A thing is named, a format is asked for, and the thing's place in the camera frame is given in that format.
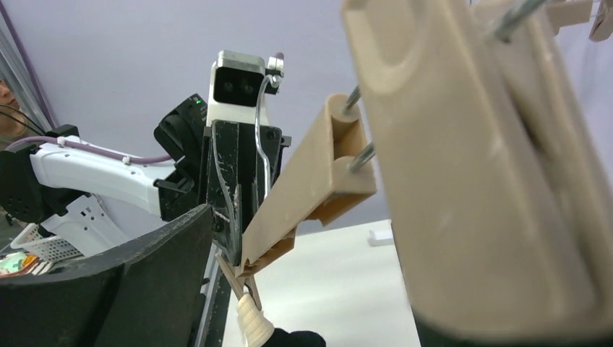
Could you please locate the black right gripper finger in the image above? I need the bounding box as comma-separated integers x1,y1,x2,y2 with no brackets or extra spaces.
1,205,213,346

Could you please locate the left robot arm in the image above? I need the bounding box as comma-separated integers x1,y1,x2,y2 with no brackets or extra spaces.
1,94,291,265

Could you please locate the aluminium frame profile left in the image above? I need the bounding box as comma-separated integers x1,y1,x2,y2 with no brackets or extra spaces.
1,31,51,134

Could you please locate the black underwear beige waistband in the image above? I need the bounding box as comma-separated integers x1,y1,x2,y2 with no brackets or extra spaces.
236,292,327,347

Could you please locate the white clothes rack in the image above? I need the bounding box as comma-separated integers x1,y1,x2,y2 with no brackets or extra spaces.
367,229,395,247

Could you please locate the beige clip hanger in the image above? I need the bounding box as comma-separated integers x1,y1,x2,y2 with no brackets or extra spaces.
222,1,612,346
545,0,612,42

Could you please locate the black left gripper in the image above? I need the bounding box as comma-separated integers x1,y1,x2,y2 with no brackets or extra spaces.
153,93,292,267

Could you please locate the white mesh basket background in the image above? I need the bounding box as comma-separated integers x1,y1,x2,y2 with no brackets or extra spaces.
10,223,83,262

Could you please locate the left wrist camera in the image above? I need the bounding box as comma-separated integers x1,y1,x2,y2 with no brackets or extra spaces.
206,50,284,127

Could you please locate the person in background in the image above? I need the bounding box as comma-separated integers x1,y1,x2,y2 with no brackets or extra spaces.
1,80,35,150

